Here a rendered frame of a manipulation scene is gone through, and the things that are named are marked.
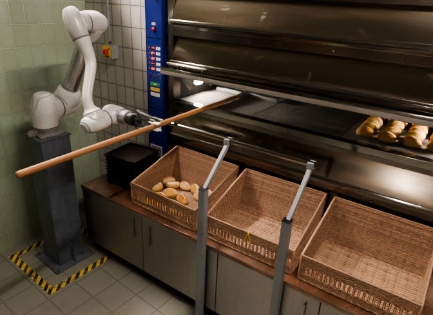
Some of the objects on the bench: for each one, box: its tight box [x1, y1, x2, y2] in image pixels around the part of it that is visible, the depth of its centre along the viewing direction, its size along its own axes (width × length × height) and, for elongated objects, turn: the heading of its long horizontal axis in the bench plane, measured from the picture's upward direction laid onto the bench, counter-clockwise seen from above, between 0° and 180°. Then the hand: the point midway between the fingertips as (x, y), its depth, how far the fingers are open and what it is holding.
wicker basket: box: [207, 168, 327, 274], centre depth 214 cm, size 49×56×28 cm
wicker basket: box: [130, 146, 239, 232], centre depth 245 cm, size 49×56×28 cm
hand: (154, 125), depth 206 cm, fingers closed on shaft, 3 cm apart
